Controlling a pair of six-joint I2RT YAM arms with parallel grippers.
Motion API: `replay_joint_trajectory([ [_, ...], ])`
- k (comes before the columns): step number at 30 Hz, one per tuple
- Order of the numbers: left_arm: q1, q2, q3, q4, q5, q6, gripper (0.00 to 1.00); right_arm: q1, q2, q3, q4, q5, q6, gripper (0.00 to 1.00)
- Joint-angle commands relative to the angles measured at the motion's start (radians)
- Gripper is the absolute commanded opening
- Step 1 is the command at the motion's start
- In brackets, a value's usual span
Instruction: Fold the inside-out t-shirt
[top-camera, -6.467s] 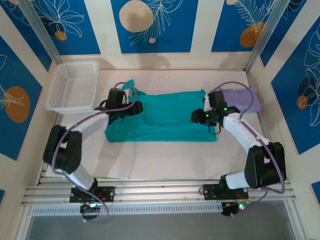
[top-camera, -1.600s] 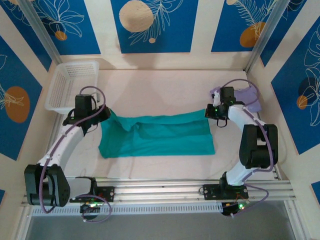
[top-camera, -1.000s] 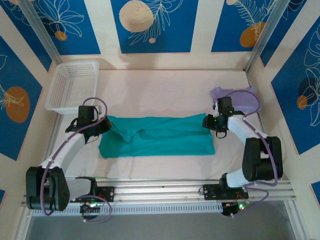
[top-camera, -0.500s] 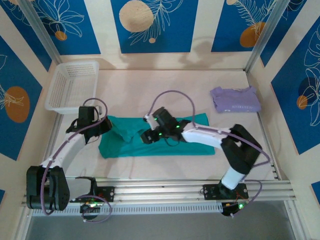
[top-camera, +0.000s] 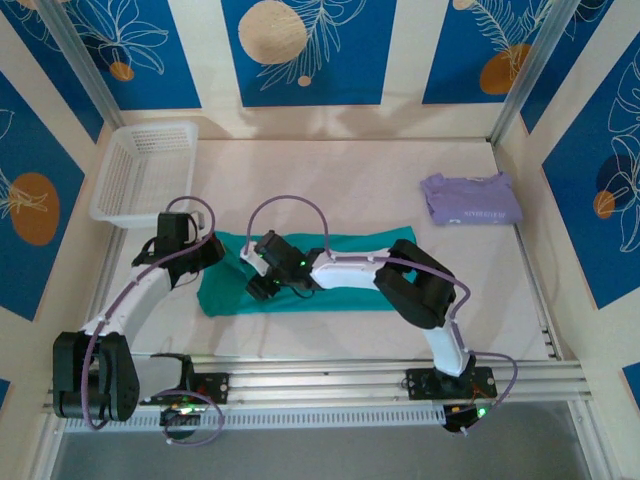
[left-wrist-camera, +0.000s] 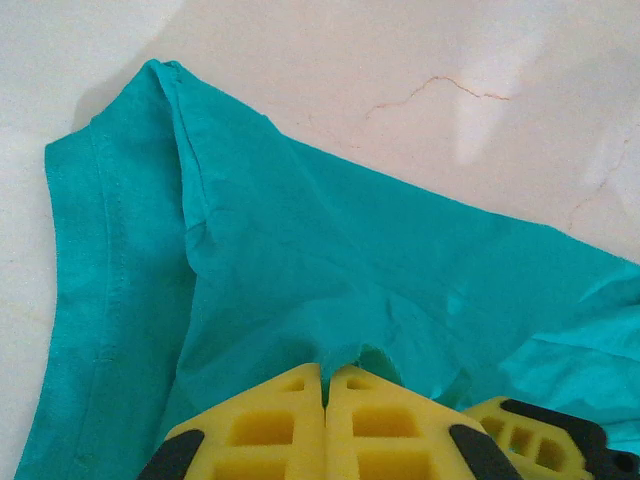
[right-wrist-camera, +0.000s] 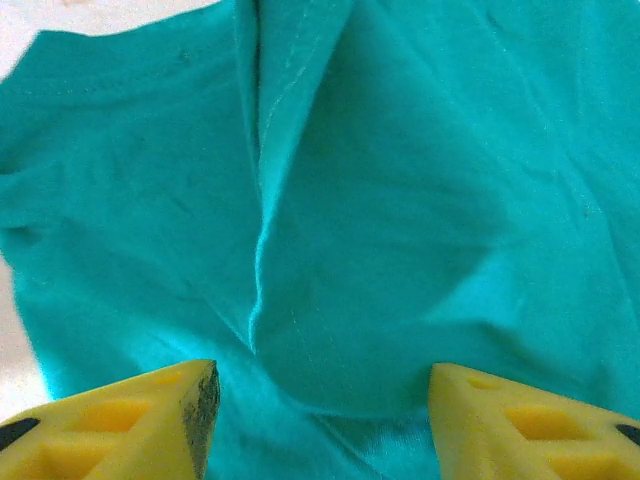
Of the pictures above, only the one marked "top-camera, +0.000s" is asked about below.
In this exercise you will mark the aluminium frame post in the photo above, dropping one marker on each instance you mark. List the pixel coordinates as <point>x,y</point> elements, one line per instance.
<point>530,65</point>
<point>80,60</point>

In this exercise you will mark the white plastic mesh basket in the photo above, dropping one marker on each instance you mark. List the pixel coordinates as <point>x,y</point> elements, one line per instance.
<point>145,170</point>

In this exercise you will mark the teal t-shirt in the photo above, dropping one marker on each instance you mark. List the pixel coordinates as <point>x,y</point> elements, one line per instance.
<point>225,295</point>

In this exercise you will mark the folded purple t-shirt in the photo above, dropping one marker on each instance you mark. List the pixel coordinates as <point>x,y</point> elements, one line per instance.
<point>470,200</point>

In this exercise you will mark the black controller board with LED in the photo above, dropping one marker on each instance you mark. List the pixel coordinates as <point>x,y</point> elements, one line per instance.
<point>467,417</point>
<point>182,415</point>

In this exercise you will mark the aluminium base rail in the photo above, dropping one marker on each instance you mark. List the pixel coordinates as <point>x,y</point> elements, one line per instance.
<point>320,382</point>

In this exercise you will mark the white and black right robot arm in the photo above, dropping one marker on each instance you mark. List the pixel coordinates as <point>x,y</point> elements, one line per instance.
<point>345,272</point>

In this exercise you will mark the aluminium frame leg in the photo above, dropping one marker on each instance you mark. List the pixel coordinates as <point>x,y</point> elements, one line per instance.
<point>590,440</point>
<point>47,450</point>

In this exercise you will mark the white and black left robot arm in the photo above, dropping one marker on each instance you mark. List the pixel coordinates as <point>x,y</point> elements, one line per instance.
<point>135,300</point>

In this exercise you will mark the white table cover sheet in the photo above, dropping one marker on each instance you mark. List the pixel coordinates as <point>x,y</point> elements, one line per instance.
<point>325,170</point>

